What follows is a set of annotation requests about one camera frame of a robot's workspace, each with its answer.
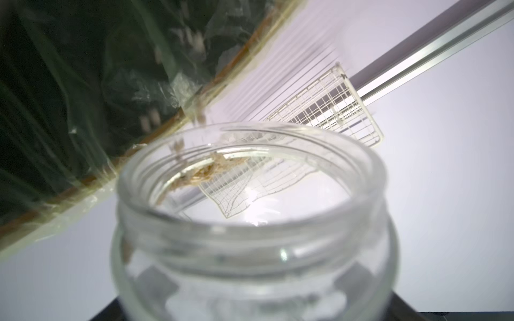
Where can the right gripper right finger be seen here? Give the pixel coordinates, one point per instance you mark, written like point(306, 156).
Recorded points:
point(399, 310)

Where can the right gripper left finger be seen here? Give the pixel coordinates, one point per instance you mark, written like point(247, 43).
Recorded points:
point(112, 312)

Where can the glass oatmeal jar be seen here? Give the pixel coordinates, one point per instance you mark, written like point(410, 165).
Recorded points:
point(254, 221)

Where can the white wire wall basket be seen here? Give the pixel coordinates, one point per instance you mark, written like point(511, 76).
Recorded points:
point(319, 97)

